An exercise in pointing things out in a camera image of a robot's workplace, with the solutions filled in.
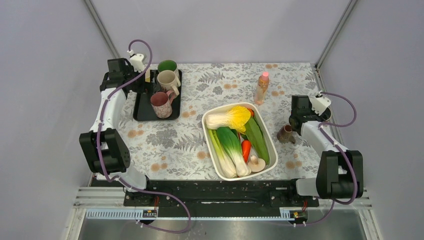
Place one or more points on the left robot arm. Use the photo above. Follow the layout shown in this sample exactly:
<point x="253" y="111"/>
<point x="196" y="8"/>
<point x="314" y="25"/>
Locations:
<point x="103" y="147"/>

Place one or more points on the floral tablecloth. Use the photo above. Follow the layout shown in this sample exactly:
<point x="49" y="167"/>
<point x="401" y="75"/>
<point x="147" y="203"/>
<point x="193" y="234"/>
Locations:
<point x="177" y="150"/>

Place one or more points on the orange carrot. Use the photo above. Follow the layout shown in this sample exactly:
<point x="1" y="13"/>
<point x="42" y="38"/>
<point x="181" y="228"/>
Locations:
<point x="246" y="149"/>

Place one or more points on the pink drink bottle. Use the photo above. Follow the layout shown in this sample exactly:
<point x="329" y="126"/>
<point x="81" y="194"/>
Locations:
<point x="262" y="88"/>

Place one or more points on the pink upside-down mug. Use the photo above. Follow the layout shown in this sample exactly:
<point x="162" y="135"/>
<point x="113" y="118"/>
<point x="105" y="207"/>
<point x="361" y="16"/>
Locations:
<point x="162" y="103"/>

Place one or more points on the beige mushroom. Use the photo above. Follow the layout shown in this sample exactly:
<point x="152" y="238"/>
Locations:
<point x="256" y="164"/>

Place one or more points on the white vegetable basin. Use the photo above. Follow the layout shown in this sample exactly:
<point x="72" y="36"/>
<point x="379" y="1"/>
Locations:
<point x="267" y="137"/>

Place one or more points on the beige teal upside-down mug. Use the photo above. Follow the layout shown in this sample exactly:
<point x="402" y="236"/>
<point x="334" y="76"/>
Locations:
<point x="169" y="80"/>

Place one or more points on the green cucumber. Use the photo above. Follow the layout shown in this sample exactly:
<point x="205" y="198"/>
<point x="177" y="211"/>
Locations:
<point x="255" y="136"/>

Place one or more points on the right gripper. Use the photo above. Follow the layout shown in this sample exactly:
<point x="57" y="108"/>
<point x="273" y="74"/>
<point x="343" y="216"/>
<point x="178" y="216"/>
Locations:
<point x="312" y="111"/>

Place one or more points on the small brown cup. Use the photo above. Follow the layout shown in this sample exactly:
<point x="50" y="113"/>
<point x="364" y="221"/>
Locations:
<point x="285" y="135"/>

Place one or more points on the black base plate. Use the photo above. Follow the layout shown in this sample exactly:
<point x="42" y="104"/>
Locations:
<point x="214" y="199"/>

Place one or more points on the yellow napa cabbage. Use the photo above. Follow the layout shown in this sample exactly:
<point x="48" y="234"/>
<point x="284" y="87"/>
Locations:
<point x="235" y="119"/>

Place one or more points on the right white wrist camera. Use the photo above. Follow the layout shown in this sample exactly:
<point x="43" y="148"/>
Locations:
<point x="319" y="103"/>

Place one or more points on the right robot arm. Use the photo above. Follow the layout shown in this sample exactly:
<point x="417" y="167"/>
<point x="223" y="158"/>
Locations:
<point x="340" y="171"/>

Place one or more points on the black baking tray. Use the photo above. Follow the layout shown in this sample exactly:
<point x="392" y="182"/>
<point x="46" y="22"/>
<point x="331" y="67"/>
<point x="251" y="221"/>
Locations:
<point x="143" y="110"/>

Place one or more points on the white green leek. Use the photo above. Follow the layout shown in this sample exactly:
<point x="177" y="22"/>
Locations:
<point x="226" y="164"/>

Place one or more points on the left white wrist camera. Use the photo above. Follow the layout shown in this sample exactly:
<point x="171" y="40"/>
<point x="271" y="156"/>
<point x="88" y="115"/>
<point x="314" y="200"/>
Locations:
<point x="137" y="60"/>

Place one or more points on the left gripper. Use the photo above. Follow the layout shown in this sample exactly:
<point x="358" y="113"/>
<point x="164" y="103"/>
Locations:
<point x="149" y="88"/>

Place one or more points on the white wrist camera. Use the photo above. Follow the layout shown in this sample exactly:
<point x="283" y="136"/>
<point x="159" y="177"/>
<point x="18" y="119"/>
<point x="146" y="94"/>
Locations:
<point x="137" y="60"/>
<point x="319" y="103"/>

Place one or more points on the green bok choy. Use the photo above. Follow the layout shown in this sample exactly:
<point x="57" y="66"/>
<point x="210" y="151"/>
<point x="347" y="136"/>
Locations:
<point x="232" y="147"/>

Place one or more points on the black gold mug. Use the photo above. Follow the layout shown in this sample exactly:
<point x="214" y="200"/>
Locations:
<point x="327" y="115"/>

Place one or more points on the yellow mug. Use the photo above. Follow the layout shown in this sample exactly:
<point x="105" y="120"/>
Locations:
<point x="147" y="76"/>

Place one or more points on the beige floral mug green inside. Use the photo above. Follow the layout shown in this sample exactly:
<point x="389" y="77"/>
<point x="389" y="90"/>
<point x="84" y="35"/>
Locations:
<point x="168" y="65"/>

